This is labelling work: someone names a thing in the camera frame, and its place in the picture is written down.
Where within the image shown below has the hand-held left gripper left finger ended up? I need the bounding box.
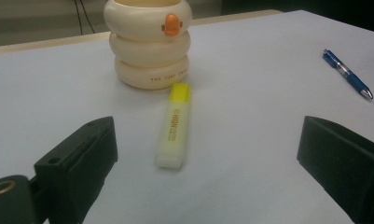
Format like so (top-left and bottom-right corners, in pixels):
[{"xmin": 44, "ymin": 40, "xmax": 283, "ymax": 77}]
[{"xmin": 34, "ymin": 116, "xmax": 119, "ymax": 224}]

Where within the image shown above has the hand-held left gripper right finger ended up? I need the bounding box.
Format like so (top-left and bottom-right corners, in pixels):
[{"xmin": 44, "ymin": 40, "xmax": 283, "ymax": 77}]
[{"xmin": 296, "ymin": 115, "xmax": 374, "ymax": 224}]

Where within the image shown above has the blue ballpoint pen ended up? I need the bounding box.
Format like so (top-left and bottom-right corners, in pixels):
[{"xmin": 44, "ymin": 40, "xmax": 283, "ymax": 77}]
[{"xmin": 322, "ymin": 49, "xmax": 374, "ymax": 101}]

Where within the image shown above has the yellow highlighter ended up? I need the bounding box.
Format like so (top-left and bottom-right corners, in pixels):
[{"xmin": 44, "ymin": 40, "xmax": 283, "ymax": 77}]
[{"xmin": 154, "ymin": 82, "xmax": 192, "ymax": 171}]

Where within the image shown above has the cream duck pen holder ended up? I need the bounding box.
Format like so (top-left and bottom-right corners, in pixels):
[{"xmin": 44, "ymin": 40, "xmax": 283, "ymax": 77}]
[{"xmin": 103, "ymin": 0, "xmax": 193, "ymax": 91}]

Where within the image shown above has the right black curtain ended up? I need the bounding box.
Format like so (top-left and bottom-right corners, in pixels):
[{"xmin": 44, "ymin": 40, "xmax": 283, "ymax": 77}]
[{"xmin": 221, "ymin": 0, "xmax": 374, "ymax": 35}]

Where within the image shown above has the black wall cable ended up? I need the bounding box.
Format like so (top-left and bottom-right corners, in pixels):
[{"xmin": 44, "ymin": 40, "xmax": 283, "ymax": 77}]
[
  {"xmin": 79, "ymin": 0, "xmax": 96, "ymax": 34},
  {"xmin": 74, "ymin": 0, "xmax": 84, "ymax": 35}
]

